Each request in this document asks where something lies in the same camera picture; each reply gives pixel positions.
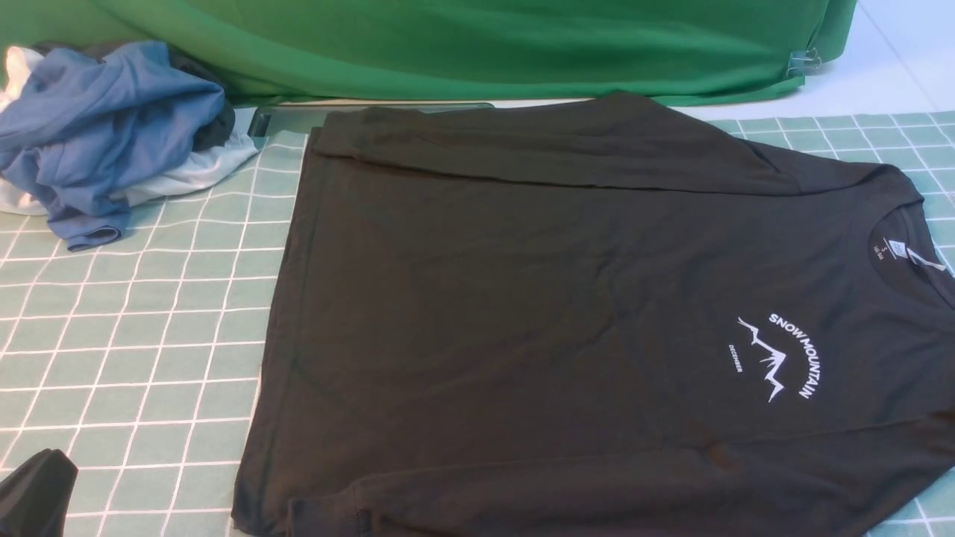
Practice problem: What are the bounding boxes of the dark gray long-sleeve top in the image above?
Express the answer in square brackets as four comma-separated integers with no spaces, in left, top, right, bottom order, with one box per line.
[232,94,954,536]

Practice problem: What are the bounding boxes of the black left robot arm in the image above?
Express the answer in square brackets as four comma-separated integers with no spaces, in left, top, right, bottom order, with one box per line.
[1,449,78,536]

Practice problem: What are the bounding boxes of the gray metal tray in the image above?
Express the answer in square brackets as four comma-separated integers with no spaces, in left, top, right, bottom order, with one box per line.
[248,102,494,137]

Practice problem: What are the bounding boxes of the green backdrop cloth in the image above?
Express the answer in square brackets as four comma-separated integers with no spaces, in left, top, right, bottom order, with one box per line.
[2,1,857,107]

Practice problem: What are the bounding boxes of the green checkered tablecloth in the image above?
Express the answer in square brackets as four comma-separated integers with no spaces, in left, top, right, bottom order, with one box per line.
[2,112,953,536]

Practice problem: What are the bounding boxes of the metal binder clip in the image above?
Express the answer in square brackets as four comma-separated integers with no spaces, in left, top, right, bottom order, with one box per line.
[785,48,824,78]

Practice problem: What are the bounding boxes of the blue crumpled garment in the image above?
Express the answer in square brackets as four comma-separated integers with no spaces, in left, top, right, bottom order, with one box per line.
[1,41,235,251]

